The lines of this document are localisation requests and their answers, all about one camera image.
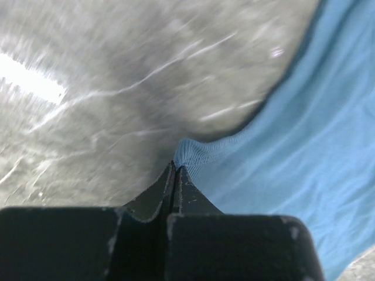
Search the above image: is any teal blue tank top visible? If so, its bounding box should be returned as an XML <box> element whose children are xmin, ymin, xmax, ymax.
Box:
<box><xmin>174</xmin><ymin>1</ymin><xmax>374</xmax><ymax>280</ymax></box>

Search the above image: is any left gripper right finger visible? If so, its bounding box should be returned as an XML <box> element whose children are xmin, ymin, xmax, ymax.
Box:
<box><xmin>164</xmin><ymin>167</ymin><xmax>324</xmax><ymax>280</ymax></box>

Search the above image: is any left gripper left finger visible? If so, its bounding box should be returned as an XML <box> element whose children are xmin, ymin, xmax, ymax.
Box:
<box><xmin>1</xmin><ymin>163</ymin><xmax>175</xmax><ymax>280</ymax></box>

